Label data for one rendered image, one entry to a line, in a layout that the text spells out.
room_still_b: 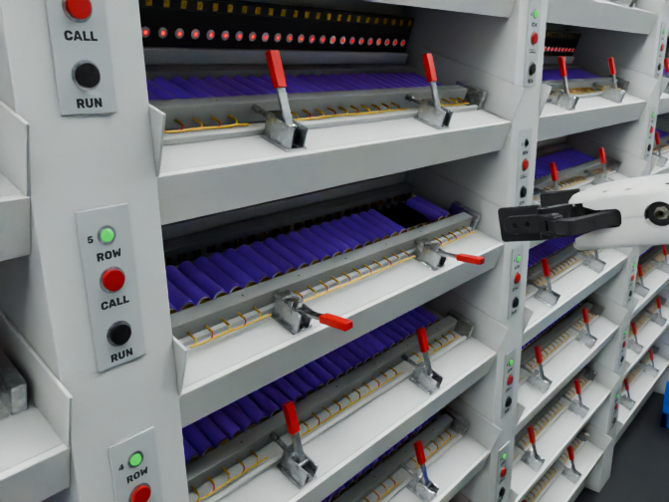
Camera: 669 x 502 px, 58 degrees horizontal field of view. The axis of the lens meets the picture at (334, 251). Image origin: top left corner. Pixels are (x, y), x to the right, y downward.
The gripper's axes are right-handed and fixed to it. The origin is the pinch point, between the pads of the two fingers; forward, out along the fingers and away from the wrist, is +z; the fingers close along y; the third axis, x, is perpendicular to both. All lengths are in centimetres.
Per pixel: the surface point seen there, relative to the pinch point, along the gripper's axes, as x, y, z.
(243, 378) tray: -10.3, -22.7, 20.1
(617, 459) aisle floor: -95, 119, 38
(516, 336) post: -27, 37, 23
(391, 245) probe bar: -3.7, 6.7, 22.8
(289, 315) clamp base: -6.3, -15.3, 20.4
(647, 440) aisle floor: -96, 136, 34
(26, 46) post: 18.7, -38.5, 13.3
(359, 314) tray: -9.1, -5.6, 19.4
